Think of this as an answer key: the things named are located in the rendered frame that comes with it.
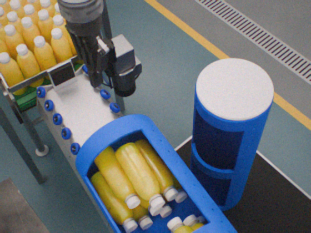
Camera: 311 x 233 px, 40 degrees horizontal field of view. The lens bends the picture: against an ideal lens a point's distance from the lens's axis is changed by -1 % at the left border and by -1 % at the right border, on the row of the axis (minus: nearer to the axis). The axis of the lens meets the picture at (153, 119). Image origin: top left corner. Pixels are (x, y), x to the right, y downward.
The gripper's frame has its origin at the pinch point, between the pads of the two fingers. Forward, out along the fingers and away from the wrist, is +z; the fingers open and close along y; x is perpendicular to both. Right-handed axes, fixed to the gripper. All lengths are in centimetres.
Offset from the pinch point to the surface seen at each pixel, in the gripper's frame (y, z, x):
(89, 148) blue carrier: -0.5, 27.8, -6.7
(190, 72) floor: -57, 145, 113
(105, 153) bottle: 1.5, 33.4, -3.1
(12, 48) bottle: -68, 46, 8
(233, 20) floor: -65, 143, 171
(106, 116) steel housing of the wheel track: -21, 55, 15
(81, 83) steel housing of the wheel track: -40, 55, 19
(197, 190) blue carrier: 30.6, 28.5, 4.6
